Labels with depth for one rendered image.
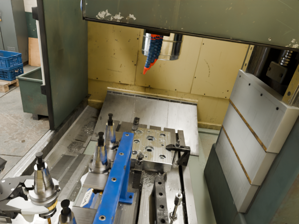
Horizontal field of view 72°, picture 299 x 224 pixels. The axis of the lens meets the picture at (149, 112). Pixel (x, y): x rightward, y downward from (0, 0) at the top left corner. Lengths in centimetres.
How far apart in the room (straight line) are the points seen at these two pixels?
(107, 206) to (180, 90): 160
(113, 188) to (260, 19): 53
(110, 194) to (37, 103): 276
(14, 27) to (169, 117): 441
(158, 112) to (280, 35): 146
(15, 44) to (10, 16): 58
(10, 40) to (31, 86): 267
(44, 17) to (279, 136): 124
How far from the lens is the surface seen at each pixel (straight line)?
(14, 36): 563
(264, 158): 88
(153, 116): 188
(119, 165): 61
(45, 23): 134
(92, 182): 58
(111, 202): 53
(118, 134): 76
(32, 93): 319
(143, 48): 83
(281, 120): 80
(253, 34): 57
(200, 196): 145
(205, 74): 197
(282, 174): 86
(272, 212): 92
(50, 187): 56
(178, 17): 53
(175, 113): 194
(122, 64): 195
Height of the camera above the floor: 164
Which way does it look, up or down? 27 degrees down
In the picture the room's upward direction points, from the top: 8 degrees clockwise
